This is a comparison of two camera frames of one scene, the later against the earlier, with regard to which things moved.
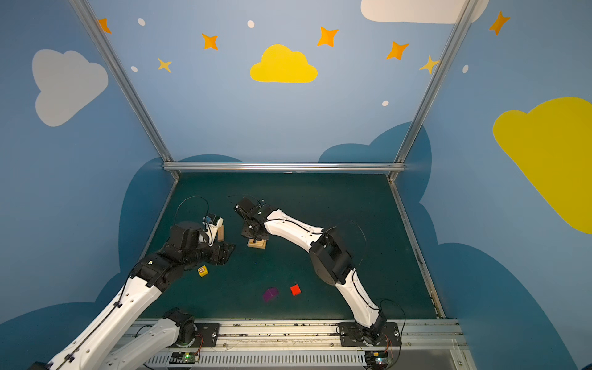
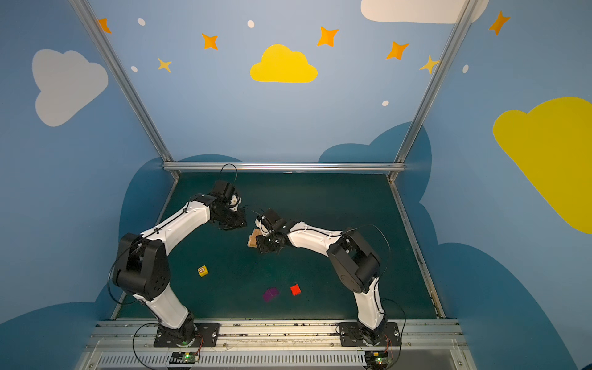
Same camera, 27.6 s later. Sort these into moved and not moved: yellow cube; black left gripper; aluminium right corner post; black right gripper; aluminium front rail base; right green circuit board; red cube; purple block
Moved: black left gripper; black right gripper
Not moved: right green circuit board; aluminium front rail base; purple block; red cube; yellow cube; aluminium right corner post
